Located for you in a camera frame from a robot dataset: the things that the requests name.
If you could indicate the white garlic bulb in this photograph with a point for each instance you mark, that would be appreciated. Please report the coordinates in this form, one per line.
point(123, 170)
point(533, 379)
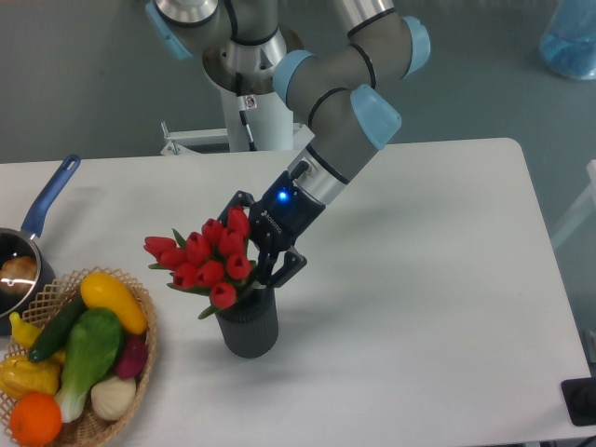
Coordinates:
point(112, 397)

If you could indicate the blue handled saucepan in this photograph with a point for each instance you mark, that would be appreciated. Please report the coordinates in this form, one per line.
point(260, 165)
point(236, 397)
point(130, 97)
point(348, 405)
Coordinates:
point(22, 242)

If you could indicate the black device at edge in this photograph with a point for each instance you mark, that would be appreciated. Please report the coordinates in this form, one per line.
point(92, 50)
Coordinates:
point(579, 397)

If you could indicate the purple red onion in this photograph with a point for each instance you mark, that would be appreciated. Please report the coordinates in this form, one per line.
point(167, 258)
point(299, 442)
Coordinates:
point(132, 359)

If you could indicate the green bok choy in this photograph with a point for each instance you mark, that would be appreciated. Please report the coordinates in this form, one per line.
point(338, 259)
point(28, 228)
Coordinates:
point(91, 349)

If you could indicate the yellow squash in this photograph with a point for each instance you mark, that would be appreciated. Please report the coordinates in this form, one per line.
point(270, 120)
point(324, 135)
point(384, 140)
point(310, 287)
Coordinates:
point(99, 289)

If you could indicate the blue plastic bag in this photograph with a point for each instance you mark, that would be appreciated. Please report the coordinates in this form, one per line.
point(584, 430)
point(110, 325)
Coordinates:
point(567, 46)

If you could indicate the green cucumber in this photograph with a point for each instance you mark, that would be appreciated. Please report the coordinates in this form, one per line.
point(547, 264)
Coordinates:
point(55, 335)

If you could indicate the red tulip bouquet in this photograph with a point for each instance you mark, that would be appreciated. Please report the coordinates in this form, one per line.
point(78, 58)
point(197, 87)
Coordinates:
point(212, 262)

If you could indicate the orange fruit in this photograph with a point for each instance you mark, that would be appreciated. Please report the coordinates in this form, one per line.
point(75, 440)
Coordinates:
point(35, 420)

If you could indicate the yellow banana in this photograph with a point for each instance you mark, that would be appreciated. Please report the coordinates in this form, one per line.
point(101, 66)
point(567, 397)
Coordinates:
point(25, 334)

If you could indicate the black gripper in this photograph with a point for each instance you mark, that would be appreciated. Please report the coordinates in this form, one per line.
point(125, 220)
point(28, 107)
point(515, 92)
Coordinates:
point(283, 213)

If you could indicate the dark grey ribbed vase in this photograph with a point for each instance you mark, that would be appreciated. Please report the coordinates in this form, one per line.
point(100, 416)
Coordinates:
point(250, 327)

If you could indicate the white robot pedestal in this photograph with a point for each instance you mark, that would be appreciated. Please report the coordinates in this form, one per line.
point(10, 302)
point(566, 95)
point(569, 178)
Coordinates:
point(251, 122)

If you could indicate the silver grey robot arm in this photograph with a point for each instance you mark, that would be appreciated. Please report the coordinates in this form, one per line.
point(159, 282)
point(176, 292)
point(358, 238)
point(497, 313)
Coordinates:
point(244, 50)

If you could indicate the bread roll in pan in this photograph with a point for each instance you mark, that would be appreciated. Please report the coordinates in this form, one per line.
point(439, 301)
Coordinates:
point(18, 275)

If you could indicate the yellow bell pepper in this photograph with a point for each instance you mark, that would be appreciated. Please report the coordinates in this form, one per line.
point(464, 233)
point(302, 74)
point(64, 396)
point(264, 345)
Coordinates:
point(20, 377)

